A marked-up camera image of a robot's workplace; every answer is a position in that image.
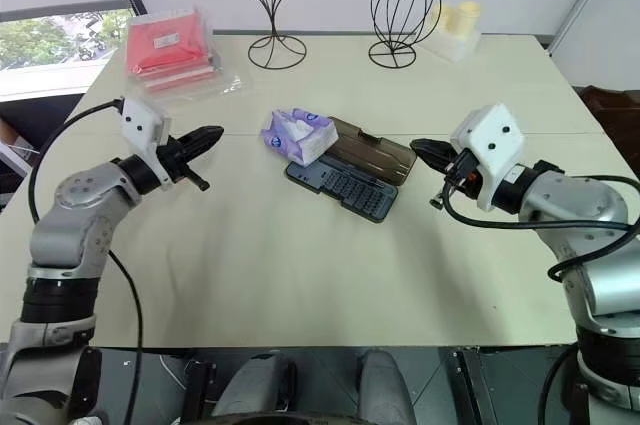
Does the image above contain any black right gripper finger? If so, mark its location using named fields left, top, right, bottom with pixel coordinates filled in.
left=412, top=148, right=454, bottom=176
left=409, top=138, right=454, bottom=157

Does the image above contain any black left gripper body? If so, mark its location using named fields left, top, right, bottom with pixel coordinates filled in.
left=157, top=137, right=212, bottom=193

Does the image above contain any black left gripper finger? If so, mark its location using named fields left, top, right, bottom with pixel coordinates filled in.
left=181, top=133, right=222, bottom=162
left=174, top=124, right=225, bottom=148

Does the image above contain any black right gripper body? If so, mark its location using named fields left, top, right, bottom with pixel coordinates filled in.
left=430, top=146, right=482, bottom=210

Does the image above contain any black tool case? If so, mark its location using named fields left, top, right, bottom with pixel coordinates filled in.
left=284, top=115, right=419, bottom=223

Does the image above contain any clear plastic zip bag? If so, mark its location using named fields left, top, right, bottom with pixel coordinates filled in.
left=141, top=70, right=253, bottom=108

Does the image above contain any red packets stack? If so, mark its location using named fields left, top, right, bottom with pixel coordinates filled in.
left=124, top=5, right=224, bottom=97

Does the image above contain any purple tissue pack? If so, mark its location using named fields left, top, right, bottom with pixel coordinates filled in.
left=259, top=106, right=339, bottom=167

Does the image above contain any pale yellow cup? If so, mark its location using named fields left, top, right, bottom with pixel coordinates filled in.
left=437, top=3, right=463, bottom=37
left=458, top=0, right=483, bottom=39

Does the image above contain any dark brown wooden furniture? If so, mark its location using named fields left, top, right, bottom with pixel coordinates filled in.
left=578, top=85, right=640, bottom=157

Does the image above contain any window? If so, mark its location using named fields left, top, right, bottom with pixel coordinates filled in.
left=0, top=6, right=137, bottom=97

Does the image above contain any grey rounded shape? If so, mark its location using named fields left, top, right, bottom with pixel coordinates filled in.
left=213, top=351, right=302, bottom=425
left=356, top=348, right=419, bottom=425

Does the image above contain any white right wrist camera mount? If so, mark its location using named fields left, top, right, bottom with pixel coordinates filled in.
left=449, top=103, right=528, bottom=212

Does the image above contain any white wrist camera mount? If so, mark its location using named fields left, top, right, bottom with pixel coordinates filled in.
left=120, top=96, right=177, bottom=190
left=449, top=103, right=528, bottom=212

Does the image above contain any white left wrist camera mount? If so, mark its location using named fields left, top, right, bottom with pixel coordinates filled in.
left=120, top=96, right=177, bottom=190

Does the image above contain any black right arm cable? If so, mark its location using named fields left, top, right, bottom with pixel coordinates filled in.
left=439, top=173, right=640, bottom=283

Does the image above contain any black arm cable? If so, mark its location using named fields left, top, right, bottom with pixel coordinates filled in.
left=439, top=173, right=640, bottom=283
left=27, top=98, right=146, bottom=425

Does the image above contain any round black wire stand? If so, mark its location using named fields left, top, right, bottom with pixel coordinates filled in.
left=368, top=0, right=444, bottom=70

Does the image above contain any tall black wire stand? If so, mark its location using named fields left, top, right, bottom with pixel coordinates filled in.
left=222, top=0, right=308, bottom=70

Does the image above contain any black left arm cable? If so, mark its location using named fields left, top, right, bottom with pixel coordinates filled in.
left=27, top=98, right=146, bottom=425

